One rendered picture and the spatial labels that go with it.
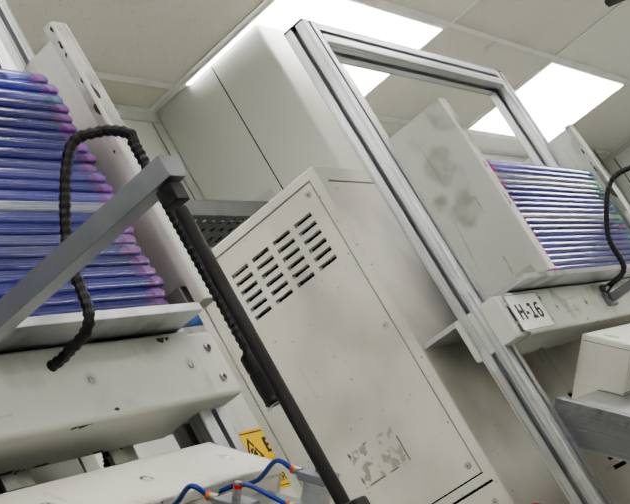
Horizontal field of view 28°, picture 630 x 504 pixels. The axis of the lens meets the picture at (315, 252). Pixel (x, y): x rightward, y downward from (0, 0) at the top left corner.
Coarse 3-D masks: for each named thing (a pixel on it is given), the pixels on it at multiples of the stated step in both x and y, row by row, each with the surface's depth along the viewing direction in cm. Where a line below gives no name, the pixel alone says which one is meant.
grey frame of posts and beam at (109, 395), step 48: (0, 0) 130; (0, 48) 126; (192, 336) 115; (0, 384) 93; (48, 384) 97; (96, 384) 101; (144, 384) 105; (192, 384) 110; (0, 432) 90; (48, 432) 94; (96, 432) 101; (144, 432) 110; (192, 432) 116
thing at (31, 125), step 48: (0, 96) 110; (48, 96) 115; (0, 144) 105; (48, 144) 110; (0, 192) 101; (48, 192) 106; (96, 192) 112; (0, 240) 98; (48, 240) 102; (0, 288) 94; (96, 288) 103; (144, 288) 109
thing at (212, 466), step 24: (168, 456) 104; (192, 456) 105; (216, 456) 106; (240, 456) 107; (72, 480) 95; (96, 480) 95; (120, 480) 96; (144, 480) 97; (168, 480) 98; (192, 480) 98; (216, 480) 99; (240, 480) 101; (264, 480) 105
